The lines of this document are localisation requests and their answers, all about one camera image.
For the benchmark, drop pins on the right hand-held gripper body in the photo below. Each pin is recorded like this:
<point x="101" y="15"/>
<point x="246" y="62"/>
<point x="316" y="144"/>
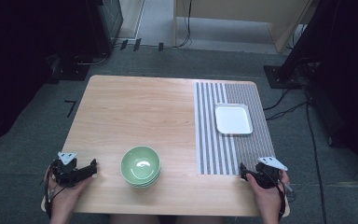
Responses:
<point x="266" y="174"/>

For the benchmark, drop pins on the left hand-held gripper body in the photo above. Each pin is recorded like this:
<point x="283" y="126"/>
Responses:
<point x="66" y="171"/>

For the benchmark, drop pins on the person's right hand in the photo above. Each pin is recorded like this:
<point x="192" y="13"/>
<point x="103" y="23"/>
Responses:
<point x="268" y="200"/>

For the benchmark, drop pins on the person's left hand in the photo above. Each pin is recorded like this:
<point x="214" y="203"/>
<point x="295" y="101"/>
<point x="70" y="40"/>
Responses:
<point x="66" y="199"/>

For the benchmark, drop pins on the grey striped placemat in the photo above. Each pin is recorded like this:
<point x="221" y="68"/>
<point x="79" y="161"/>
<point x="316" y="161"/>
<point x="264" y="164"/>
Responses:
<point x="248" y="146"/>

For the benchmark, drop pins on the green ceramic bowl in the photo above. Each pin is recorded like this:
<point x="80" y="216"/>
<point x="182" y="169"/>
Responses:
<point x="153" y="182"/>
<point x="140" y="164"/>
<point x="147" y="186"/>

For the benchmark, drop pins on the white rectangular tray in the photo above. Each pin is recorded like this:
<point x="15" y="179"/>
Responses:
<point x="233" y="119"/>

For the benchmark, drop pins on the dark curtain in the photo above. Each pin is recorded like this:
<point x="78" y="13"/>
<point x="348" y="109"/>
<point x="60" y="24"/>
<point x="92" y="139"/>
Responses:
<point x="351" y="77"/>
<point x="15" y="62"/>

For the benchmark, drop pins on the dark equipment cabinet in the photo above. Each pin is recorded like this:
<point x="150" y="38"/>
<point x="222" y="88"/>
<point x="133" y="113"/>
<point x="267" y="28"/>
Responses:
<point x="105" y="25"/>

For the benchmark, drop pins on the black metal stand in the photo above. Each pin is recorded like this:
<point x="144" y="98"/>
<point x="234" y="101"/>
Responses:
<point x="307" y="37"/>

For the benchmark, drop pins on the light wooden cabinet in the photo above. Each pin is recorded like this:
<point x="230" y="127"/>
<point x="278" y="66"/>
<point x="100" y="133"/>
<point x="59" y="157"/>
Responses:
<point x="245" y="12"/>

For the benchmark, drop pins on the black stand base plate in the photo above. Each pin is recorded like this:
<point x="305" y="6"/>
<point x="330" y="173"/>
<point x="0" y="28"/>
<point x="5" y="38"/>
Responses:
<point x="73" y="72"/>
<point x="281" y="78"/>

